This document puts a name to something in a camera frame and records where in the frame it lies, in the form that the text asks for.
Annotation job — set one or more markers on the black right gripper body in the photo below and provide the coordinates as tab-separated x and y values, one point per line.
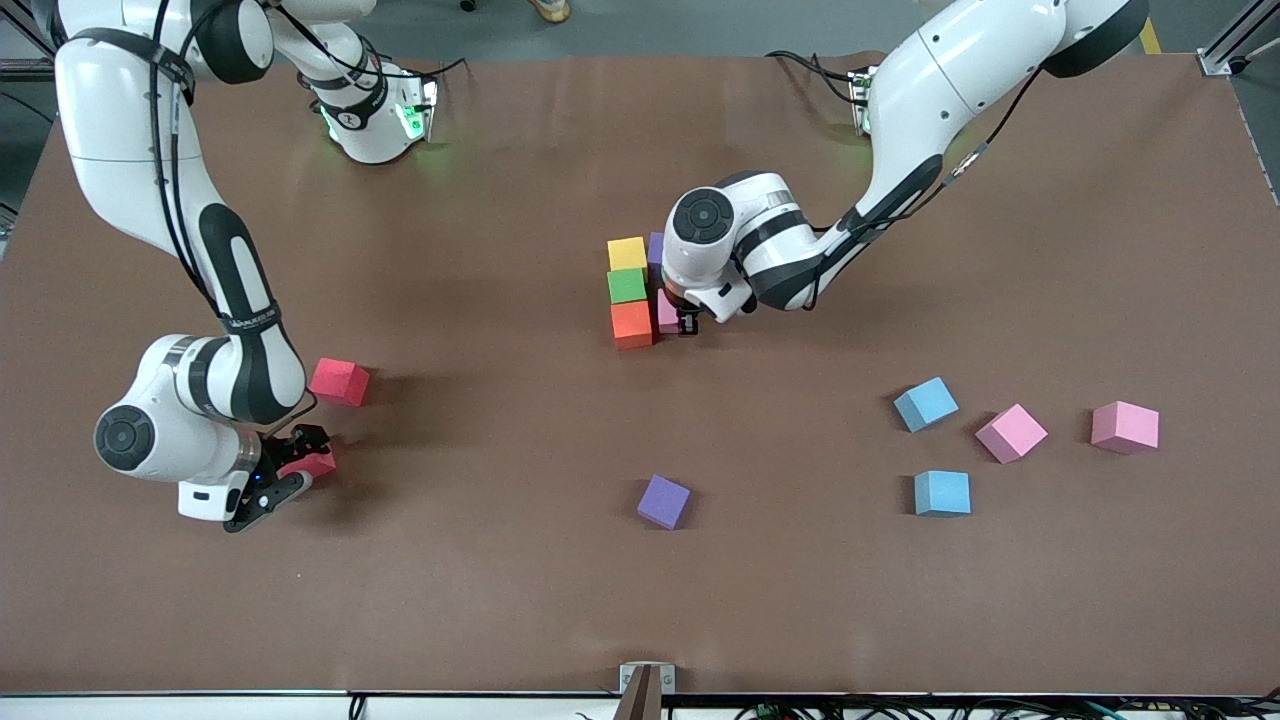
283	449

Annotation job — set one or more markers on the pink foam cube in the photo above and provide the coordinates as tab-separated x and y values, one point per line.
1125	427
668	315
1011	433

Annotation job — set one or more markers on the red foam cube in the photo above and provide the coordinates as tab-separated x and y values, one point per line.
318	465
339	381

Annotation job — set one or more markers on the orange foam cube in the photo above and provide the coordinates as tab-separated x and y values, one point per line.
632	322

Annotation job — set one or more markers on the green foam cube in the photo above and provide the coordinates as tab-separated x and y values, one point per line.
627	286

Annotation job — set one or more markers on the purple foam cube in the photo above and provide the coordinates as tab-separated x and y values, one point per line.
664	501
655	250

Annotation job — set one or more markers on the yellow foam cube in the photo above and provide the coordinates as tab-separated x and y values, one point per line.
627	253

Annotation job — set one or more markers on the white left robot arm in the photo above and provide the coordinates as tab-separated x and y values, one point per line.
930	80

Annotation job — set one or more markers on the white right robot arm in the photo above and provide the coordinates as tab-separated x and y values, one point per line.
120	120

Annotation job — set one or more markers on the blue foam cube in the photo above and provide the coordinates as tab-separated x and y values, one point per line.
925	404
942	493

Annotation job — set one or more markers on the brown table mat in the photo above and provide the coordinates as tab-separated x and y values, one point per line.
560	600

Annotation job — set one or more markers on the tan shoe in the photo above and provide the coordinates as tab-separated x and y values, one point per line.
552	9

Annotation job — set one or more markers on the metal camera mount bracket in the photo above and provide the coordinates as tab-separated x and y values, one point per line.
647	690

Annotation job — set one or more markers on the aluminium frame profile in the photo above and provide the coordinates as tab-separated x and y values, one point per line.
20	70
1218	60

